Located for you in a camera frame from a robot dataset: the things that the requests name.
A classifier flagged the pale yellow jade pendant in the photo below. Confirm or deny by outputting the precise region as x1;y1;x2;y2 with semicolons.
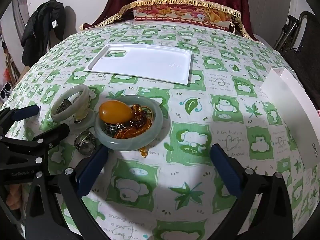
74;100;92;124

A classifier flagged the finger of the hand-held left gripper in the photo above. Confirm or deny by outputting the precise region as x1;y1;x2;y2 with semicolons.
0;104;41;132
0;124;70;155

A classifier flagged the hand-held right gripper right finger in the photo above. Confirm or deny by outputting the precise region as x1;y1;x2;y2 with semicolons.
210;144;293;240

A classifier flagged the white plastic tray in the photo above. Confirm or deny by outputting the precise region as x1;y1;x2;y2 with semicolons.
85;44;192;85

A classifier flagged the green patterned tablecloth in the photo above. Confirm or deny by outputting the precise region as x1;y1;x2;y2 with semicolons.
0;21;320;240

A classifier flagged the person's left hand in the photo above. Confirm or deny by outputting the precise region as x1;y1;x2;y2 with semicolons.
6;187;24;212

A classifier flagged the black jacket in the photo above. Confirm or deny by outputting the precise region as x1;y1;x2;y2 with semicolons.
21;0;66;61

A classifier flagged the red and yellow printed box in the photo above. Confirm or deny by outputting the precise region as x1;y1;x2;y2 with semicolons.
133;4;231;32

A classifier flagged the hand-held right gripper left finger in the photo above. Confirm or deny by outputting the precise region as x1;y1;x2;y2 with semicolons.
25;145;108;240

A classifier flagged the wide silver ring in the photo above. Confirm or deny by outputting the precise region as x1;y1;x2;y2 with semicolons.
74;131;97;155

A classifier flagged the white plastic object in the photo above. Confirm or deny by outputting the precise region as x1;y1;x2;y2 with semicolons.
0;84;14;99

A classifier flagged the grey-green dish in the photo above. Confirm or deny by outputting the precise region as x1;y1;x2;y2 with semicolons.
51;85;90;121
94;95;163;152

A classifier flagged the amber egg pendant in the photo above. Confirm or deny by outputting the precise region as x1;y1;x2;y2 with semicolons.
99;100;134;124

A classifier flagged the gold ring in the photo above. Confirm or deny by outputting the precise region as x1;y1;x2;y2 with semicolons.
144;106;155;123

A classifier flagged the black folding chair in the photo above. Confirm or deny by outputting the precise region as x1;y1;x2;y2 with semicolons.
272;11;320;110

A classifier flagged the amber bead bracelet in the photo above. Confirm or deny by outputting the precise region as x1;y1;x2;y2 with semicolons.
114;104;153;158

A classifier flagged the white cardboard box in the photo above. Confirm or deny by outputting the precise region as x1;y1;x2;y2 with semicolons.
260;67;320;169

